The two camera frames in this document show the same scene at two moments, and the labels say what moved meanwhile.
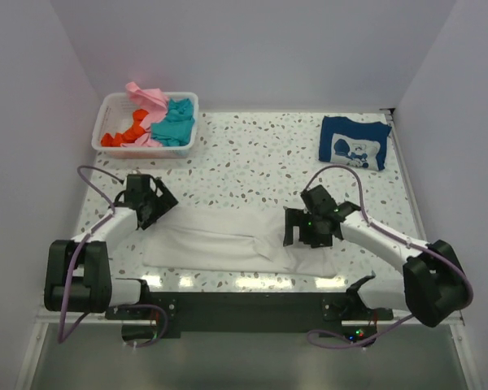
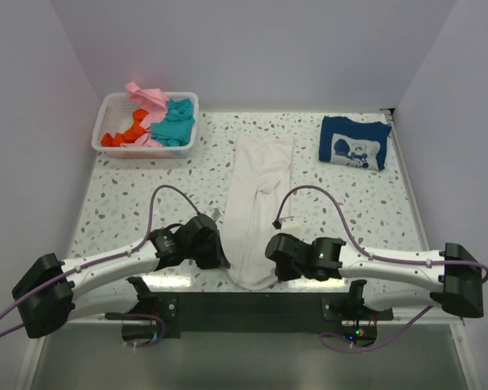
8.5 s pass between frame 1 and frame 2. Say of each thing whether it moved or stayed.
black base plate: stayed
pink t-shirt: stayed
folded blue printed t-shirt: stayed
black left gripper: moved
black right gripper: moved
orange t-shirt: stayed
